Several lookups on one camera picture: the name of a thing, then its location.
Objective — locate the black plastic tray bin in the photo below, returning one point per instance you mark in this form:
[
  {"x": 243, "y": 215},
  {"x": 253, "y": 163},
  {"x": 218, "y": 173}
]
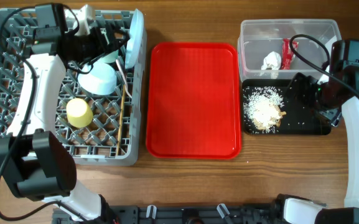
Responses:
[{"x": 298, "y": 119}]

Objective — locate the red snack wrapper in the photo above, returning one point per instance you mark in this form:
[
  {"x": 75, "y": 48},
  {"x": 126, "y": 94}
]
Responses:
[{"x": 287, "y": 55}]

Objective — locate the white plastic fork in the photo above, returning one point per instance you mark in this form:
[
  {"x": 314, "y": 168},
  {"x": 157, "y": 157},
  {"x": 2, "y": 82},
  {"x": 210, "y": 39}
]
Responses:
[{"x": 123, "y": 76}]

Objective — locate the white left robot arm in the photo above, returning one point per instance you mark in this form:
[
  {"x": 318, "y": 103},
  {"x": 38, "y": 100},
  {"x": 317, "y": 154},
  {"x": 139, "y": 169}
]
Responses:
[{"x": 33, "y": 162}]

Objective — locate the grey plastic dishwasher rack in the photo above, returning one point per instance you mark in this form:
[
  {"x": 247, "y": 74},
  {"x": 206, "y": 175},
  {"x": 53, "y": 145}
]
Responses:
[{"x": 91, "y": 145}]

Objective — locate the crumpled white tissue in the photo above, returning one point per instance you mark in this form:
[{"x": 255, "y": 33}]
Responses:
[{"x": 272, "y": 61}]

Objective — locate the wooden chopstick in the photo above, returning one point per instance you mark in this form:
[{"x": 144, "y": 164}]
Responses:
[{"x": 121, "y": 115}]

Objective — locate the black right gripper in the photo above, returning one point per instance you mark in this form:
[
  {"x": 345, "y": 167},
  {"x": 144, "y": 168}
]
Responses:
[{"x": 333, "y": 116}]

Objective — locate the light blue bowl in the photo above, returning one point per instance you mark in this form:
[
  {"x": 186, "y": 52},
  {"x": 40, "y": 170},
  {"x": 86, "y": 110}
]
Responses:
[{"x": 101, "y": 79}]

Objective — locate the light blue round plate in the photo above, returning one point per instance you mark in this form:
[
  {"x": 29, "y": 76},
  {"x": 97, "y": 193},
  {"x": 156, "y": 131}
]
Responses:
[{"x": 134, "y": 43}]

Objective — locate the mint green bowl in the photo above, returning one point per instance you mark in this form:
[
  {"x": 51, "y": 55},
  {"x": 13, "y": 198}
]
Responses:
[{"x": 110, "y": 58}]

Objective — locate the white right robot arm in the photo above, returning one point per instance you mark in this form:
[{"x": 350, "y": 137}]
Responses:
[{"x": 339, "y": 93}]

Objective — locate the yellow plastic cup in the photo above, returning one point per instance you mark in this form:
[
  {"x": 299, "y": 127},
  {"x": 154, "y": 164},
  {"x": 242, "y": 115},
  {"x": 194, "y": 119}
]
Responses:
[{"x": 79, "y": 113}]

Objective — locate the red plastic tray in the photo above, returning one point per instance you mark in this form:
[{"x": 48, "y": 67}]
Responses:
[{"x": 193, "y": 109}]

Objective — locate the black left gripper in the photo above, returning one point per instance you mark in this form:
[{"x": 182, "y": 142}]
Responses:
[{"x": 106, "y": 48}]

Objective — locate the clear plastic waste bin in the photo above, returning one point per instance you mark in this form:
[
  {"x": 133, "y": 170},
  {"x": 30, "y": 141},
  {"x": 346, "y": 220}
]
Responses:
[{"x": 258, "y": 38}]

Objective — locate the rice and nut scraps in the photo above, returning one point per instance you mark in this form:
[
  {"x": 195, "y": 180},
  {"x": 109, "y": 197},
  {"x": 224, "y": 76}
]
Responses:
[{"x": 262, "y": 107}]

